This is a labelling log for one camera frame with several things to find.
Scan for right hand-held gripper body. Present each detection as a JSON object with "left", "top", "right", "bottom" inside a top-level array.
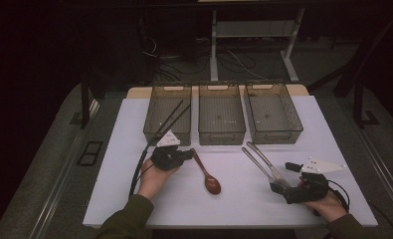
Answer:
[{"left": 285, "top": 156, "right": 348, "bottom": 205}]

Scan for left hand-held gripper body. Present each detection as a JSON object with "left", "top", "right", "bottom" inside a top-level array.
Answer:
[{"left": 149, "top": 129, "right": 186, "bottom": 172}]

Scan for metal tongs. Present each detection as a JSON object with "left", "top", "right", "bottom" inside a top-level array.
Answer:
[{"left": 246, "top": 141, "right": 292, "bottom": 188}]

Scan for metal fork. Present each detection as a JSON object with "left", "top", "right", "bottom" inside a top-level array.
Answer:
[{"left": 241, "top": 146, "right": 278, "bottom": 184}]

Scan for brown wooden spoon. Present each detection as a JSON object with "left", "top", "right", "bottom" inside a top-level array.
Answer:
[{"left": 191, "top": 150, "right": 222, "bottom": 196}]

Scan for smoky transparent plastic bin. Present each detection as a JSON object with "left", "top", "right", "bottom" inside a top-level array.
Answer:
[
  {"left": 142, "top": 84, "right": 193, "bottom": 147},
  {"left": 197, "top": 83, "right": 247, "bottom": 146},
  {"left": 243, "top": 82, "right": 304, "bottom": 145}
]

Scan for person's right hand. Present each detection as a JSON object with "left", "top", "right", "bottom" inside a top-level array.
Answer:
[{"left": 297, "top": 177, "right": 349, "bottom": 223}]

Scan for person's left hand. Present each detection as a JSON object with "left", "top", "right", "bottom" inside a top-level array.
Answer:
[{"left": 137, "top": 157, "right": 182, "bottom": 202}]

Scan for white table mat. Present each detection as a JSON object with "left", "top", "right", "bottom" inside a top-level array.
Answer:
[{"left": 83, "top": 95, "right": 379, "bottom": 230}]

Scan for black metal stand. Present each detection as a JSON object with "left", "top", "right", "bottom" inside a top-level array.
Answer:
[
  {"left": 79, "top": 71, "right": 101, "bottom": 130},
  {"left": 306, "top": 9, "right": 393, "bottom": 129}
]

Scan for left hand-held gripper cable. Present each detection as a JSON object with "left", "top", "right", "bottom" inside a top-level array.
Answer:
[{"left": 127, "top": 133, "right": 159, "bottom": 197}]

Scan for grey metal rail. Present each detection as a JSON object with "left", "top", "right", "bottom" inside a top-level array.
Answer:
[
  {"left": 26, "top": 99, "right": 101, "bottom": 239},
  {"left": 354, "top": 123, "right": 393, "bottom": 215}
]

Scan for black floor cable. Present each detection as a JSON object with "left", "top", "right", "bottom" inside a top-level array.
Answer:
[{"left": 367, "top": 200, "right": 393, "bottom": 239}]

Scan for bundle of floor cables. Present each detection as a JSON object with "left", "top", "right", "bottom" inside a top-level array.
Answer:
[{"left": 138, "top": 19, "right": 272, "bottom": 84}]

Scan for white metal desk frame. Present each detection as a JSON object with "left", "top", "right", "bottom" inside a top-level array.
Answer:
[{"left": 209, "top": 7, "right": 306, "bottom": 84}]

